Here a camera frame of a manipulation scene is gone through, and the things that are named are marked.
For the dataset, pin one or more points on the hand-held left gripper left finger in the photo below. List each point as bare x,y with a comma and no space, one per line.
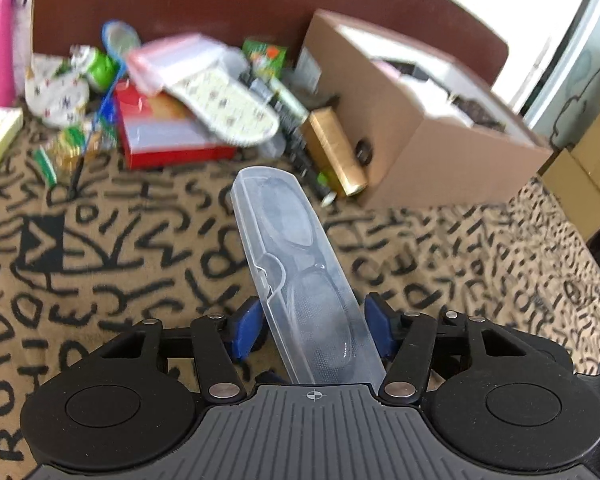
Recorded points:
247,327

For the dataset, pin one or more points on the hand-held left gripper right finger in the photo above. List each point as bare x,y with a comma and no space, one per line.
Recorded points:
380,325

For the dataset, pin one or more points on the clear plastic glasses case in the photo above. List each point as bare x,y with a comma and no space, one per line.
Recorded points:
300,260

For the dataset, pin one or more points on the pack of red-striped zip bags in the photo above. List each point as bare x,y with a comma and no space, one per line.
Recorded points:
175,60

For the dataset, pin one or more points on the large open cardboard box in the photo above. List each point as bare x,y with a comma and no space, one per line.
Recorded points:
430,160

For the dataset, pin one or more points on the black marker pen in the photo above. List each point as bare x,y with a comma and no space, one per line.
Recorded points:
307,165

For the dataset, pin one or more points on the small gold box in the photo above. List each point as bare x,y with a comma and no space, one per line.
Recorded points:
332,150

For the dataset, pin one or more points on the red flat gift box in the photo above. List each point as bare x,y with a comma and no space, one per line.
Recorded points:
165,145

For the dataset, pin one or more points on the white dotted insole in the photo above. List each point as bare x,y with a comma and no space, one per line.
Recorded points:
230,105

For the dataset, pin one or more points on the white patterned pen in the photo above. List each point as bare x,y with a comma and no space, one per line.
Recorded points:
290,100

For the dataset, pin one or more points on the green cookie packet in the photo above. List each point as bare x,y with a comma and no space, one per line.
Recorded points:
70,145

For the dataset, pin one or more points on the stacked brown cardboard boxes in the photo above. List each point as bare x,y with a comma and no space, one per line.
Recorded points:
590,170

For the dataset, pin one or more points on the small green printed box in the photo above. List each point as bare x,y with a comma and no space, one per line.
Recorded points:
265,55

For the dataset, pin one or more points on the green plug-in repellent heater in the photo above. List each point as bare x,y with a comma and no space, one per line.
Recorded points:
100,67

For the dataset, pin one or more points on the white printed face mask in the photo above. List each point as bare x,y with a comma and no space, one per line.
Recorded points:
55,95

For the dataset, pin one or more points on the blue fly swatter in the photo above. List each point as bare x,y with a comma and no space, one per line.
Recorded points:
120,37

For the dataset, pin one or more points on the dark brown wooden headboard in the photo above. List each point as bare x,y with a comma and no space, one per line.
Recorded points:
230,0

